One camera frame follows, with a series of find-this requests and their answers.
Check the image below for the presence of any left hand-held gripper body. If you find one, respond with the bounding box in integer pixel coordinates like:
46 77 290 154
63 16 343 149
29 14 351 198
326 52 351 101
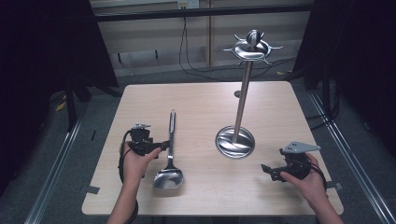
128 122 157 157

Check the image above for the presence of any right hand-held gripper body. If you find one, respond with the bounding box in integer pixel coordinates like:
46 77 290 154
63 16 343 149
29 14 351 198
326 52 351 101
278 141 322 181

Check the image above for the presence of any metal serving spoon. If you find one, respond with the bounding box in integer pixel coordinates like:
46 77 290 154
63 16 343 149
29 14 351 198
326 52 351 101
151 108 185 190

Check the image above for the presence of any metal utensil rack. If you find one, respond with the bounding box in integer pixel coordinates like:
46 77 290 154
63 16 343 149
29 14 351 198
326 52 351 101
215 29 285 160

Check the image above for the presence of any person's left hand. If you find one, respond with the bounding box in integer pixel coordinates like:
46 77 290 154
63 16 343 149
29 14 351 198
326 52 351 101
120 141 163 189

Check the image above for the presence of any person's right hand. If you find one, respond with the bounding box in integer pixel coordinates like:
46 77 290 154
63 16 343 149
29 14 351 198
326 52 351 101
279 152 329 211

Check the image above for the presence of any grey tape piece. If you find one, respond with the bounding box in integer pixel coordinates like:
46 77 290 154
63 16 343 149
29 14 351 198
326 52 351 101
78 184 101 196
326 180 344 191

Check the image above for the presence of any black stand leg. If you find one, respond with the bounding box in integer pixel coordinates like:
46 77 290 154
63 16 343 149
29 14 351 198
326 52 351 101
64 73 92 133

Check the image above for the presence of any black curtain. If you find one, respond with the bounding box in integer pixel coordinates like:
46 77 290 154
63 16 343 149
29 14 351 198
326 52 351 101
0 0 120 188
292 0 396 160

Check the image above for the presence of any black horizontal bar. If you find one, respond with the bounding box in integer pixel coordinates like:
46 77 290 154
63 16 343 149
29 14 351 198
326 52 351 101
92 3 316 23

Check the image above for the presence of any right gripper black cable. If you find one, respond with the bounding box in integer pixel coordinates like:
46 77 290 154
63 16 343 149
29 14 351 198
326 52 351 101
306 158 329 191

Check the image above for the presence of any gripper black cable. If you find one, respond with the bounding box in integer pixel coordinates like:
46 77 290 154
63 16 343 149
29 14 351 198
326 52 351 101
117 130 140 224
306 158 329 191

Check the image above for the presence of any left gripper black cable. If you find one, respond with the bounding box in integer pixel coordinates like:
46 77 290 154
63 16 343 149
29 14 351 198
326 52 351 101
117 130 140 224

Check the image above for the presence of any metal floor rail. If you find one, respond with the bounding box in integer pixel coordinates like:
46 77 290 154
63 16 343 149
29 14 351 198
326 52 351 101
307 91 396 224
23 119 83 224

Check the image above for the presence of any black wall cable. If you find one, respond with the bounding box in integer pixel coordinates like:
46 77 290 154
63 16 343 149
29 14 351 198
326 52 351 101
177 16 298 82

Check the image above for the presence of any wall power outlet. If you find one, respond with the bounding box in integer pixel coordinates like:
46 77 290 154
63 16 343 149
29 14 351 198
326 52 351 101
177 0 201 10

